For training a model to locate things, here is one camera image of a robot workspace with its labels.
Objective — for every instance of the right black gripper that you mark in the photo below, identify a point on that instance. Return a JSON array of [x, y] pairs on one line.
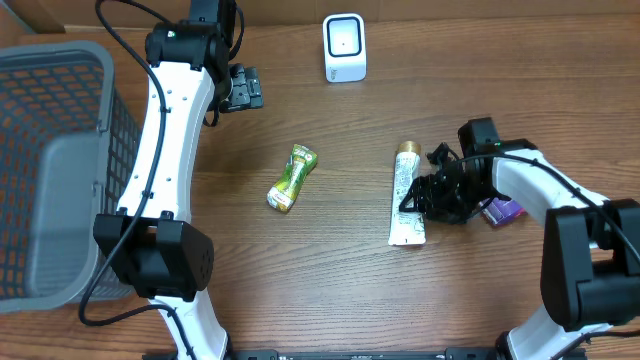
[[434, 188]]

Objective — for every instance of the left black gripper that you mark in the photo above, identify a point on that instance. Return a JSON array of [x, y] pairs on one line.
[[243, 92]]

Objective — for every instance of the purple sanitary pad pack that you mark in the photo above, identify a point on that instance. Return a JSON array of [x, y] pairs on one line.
[[501, 212]]

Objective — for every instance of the white tube with gold cap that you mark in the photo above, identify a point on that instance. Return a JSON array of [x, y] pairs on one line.
[[406, 225]]

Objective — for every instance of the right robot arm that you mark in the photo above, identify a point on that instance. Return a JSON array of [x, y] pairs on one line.
[[589, 280]]

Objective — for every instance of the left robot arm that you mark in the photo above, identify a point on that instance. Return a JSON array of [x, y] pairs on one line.
[[149, 242]]

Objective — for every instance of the white barcode scanner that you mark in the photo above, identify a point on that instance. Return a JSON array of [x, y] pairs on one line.
[[344, 45]]

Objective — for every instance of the grey plastic shopping basket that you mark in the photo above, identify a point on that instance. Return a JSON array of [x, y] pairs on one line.
[[68, 145]]

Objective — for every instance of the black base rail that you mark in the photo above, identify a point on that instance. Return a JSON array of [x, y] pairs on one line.
[[455, 353]]

